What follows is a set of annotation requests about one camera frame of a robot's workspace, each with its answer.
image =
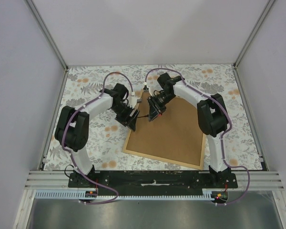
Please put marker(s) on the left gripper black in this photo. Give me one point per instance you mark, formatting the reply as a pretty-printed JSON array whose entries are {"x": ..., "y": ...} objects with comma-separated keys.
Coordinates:
[{"x": 127, "y": 120}]

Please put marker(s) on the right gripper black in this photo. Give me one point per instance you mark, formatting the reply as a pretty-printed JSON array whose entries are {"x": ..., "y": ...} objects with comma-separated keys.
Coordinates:
[{"x": 155, "y": 109}]

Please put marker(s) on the red black screwdriver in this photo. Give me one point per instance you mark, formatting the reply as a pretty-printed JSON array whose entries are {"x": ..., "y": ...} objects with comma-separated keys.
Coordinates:
[{"x": 144, "y": 116}]

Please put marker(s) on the wooden picture frame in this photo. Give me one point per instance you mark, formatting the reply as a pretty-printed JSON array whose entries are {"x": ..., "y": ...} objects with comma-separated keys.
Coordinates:
[{"x": 173, "y": 137}]

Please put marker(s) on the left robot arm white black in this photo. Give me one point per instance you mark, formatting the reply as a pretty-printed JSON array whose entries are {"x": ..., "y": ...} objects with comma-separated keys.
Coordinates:
[{"x": 72, "y": 130}]

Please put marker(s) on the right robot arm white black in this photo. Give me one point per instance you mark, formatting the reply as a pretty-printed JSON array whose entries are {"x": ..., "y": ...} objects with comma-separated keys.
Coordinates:
[{"x": 211, "y": 113}]

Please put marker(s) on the floral patterned table mat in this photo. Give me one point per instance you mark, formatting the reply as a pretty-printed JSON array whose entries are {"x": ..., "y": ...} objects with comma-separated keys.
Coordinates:
[{"x": 107, "y": 137}]

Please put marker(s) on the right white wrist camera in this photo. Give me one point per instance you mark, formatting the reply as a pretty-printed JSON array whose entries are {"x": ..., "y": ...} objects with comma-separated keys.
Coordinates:
[{"x": 146, "y": 88}]

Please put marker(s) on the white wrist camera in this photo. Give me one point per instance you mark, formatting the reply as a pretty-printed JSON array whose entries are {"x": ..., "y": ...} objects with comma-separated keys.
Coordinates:
[
  {"x": 146, "y": 88},
  {"x": 133, "y": 99}
]

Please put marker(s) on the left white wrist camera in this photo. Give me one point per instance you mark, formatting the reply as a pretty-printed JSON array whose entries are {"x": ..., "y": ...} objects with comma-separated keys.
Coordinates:
[{"x": 133, "y": 99}]

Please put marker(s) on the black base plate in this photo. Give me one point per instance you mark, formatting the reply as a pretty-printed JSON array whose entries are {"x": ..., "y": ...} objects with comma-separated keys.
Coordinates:
[{"x": 155, "y": 183}]

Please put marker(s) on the white slotted cable duct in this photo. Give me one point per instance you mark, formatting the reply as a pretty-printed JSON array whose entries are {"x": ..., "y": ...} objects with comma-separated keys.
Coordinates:
[{"x": 84, "y": 195}]

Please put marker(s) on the left aluminium corner post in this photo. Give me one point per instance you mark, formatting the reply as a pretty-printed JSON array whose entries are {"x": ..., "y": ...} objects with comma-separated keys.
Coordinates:
[{"x": 44, "y": 29}]

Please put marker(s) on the aluminium corner post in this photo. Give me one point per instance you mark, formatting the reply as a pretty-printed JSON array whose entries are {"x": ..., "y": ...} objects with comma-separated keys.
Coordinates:
[
  {"x": 266, "y": 10},
  {"x": 44, "y": 29}
]

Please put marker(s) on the right aluminium corner post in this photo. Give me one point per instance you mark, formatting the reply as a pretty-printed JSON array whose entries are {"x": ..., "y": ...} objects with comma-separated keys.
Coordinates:
[{"x": 266, "y": 10}]

